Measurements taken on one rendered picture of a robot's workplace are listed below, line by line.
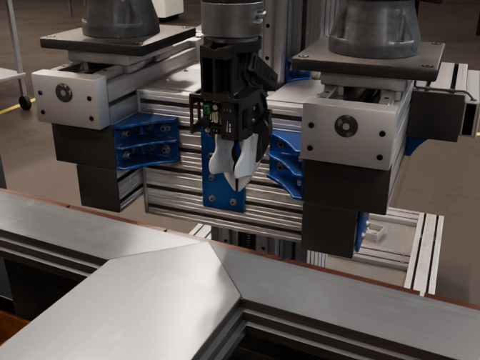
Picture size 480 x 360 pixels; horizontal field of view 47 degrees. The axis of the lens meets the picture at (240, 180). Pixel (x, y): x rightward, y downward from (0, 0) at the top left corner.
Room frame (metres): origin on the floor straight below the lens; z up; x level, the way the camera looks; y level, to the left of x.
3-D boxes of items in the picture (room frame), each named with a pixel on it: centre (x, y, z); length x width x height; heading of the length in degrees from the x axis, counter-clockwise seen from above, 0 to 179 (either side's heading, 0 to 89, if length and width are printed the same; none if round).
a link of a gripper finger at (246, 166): (0.68, 0.00, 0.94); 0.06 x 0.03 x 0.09; 155
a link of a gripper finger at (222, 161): (0.69, 0.02, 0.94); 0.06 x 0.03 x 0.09; 155
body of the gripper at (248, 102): (0.68, 0.01, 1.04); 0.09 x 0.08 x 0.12; 155
